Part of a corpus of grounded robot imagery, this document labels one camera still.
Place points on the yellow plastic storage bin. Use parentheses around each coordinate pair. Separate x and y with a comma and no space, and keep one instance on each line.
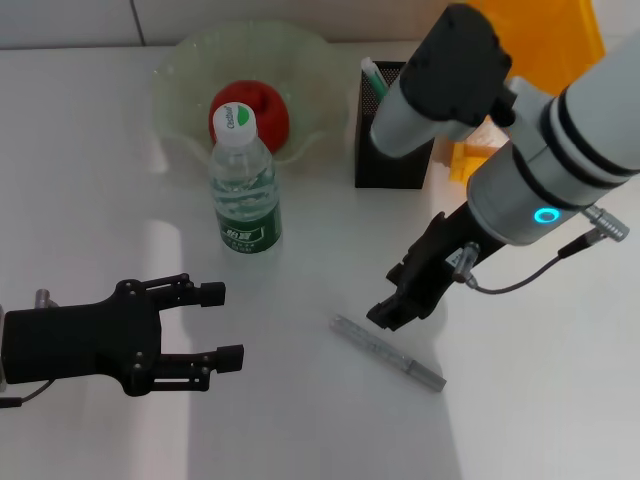
(540,40)

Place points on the grey marker pen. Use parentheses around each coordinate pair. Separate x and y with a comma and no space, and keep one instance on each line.
(385,352)

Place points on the pale green glass fruit plate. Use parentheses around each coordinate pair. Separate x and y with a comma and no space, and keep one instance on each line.
(200,60)

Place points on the black mesh pen holder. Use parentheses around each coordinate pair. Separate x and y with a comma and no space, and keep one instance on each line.
(390,170)

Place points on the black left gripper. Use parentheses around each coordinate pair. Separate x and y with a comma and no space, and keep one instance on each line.
(75,345)

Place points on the green pen with white clip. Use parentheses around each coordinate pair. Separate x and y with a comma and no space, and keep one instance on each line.
(375,77)

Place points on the clear water bottle green label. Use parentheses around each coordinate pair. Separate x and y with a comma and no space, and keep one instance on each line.
(247,200)

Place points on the red round fruit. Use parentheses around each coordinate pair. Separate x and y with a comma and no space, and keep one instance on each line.
(270,115)

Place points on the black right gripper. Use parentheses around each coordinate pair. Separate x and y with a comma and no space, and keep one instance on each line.
(430,270)

